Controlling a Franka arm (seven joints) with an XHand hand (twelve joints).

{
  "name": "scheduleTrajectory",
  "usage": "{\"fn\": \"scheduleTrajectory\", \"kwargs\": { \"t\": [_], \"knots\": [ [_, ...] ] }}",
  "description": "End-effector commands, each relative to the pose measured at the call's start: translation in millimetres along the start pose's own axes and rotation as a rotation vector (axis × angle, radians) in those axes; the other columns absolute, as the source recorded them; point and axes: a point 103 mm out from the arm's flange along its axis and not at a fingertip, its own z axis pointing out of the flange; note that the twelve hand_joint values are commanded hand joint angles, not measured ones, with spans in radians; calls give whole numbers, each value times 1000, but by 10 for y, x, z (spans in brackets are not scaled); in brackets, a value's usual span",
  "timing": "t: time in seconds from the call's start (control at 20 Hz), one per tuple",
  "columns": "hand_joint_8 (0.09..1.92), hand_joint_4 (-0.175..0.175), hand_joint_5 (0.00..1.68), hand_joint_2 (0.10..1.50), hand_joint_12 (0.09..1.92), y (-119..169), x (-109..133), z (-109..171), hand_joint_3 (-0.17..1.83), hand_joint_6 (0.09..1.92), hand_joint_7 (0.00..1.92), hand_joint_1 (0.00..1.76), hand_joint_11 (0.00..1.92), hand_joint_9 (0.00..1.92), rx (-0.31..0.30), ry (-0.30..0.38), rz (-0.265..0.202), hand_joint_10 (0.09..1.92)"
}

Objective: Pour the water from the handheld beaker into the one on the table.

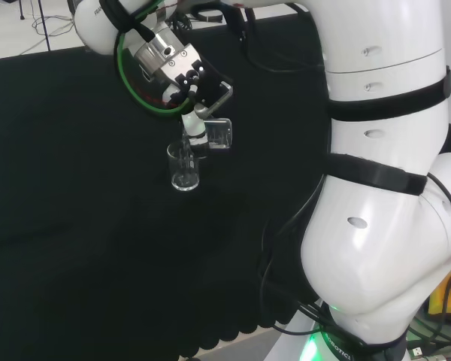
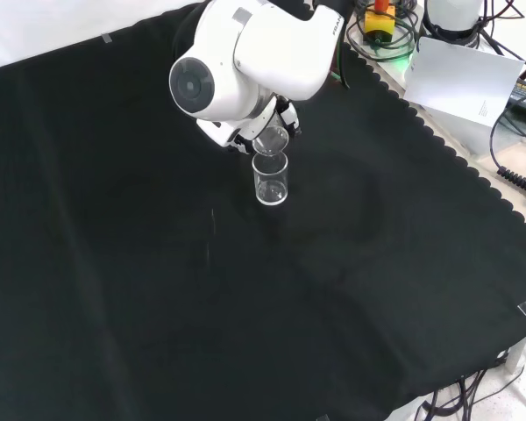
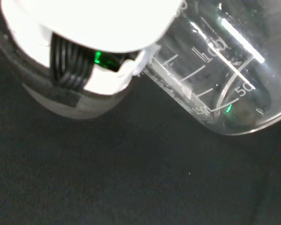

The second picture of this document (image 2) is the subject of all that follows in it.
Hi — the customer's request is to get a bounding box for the pale white board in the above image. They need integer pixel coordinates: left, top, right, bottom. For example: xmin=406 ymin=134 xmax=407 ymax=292
xmin=402 ymin=36 xmax=525 ymax=130

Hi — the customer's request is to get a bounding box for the black bench cloth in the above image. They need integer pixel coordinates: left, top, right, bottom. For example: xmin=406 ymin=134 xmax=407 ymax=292
xmin=0 ymin=0 xmax=526 ymax=421

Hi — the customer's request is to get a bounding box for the yellow stop button box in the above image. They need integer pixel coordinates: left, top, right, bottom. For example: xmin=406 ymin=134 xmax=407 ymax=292
xmin=362 ymin=0 xmax=398 ymax=46

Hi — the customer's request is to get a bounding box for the white box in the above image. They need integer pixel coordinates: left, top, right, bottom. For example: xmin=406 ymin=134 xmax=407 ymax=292
xmin=414 ymin=103 xmax=516 ymax=158

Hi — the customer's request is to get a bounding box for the black floor cable bundle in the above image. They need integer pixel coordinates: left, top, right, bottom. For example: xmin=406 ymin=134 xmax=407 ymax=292
xmin=413 ymin=348 xmax=526 ymax=421

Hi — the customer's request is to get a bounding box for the white table leg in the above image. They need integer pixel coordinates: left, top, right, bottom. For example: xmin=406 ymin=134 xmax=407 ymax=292
xmin=505 ymin=326 xmax=526 ymax=375

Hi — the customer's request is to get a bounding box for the black coiled cable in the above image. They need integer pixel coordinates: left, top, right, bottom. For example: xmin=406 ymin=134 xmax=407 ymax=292
xmin=489 ymin=99 xmax=526 ymax=208

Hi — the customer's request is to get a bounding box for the tall clear glass beaker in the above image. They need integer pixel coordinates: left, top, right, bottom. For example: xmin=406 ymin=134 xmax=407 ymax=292
xmin=251 ymin=152 xmax=289 ymax=207

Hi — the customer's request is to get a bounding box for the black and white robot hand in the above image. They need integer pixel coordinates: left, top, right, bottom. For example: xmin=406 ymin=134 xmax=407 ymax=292
xmin=195 ymin=96 xmax=302 ymax=156

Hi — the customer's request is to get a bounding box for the clear glass beaker with spout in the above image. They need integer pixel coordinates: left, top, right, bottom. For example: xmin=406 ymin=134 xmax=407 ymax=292
xmin=251 ymin=125 xmax=290 ymax=158

